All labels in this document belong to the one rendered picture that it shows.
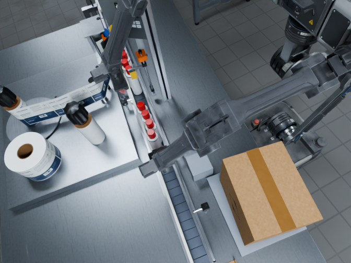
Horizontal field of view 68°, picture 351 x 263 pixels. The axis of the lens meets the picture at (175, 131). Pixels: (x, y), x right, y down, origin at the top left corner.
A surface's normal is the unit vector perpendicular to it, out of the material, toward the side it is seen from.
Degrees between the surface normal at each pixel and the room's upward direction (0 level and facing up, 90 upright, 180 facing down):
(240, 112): 27
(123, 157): 0
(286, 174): 0
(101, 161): 0
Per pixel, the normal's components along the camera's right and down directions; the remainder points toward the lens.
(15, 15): -0.11, -0.45
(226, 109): 0.34, -0.30
